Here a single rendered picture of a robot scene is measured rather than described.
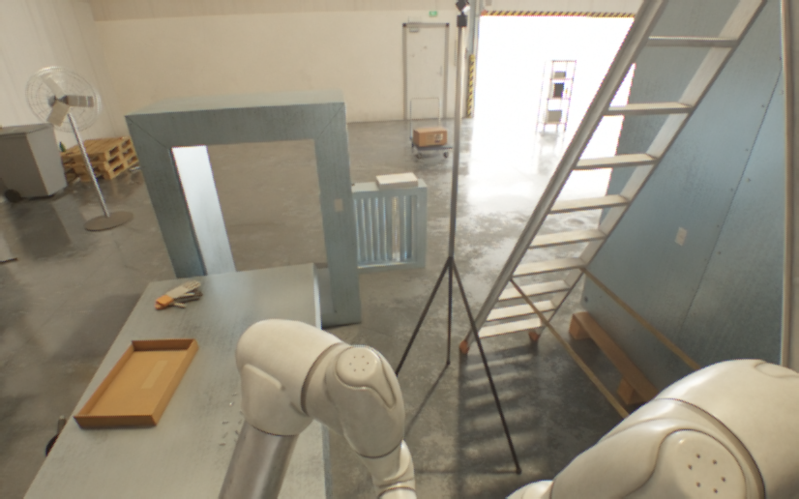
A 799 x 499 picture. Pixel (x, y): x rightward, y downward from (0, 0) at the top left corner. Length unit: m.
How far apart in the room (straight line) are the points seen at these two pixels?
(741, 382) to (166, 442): 1.63
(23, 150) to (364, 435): 6.90
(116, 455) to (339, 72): 9.26
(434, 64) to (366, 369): 10.02
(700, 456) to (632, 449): 0.05
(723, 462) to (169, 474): 1.52
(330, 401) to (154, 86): 10.54
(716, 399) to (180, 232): 2.65
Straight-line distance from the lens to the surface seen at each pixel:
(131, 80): 11.14
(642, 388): 2.66
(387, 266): 3.58
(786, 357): 1.15
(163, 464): 1.69
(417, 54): 10.34
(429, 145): 7.07
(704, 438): 0.43
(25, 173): 7.44
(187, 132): 2.55
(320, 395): 0.64
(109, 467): 1.78
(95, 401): 2.02
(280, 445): 0.76
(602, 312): 2.94
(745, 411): 0.52
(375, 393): 0.60
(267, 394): 0.71
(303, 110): 2.40
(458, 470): 2.25
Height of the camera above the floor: 1.90
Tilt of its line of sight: 29 degrees down
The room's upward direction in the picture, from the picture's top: 1 degrees counter-clockwise
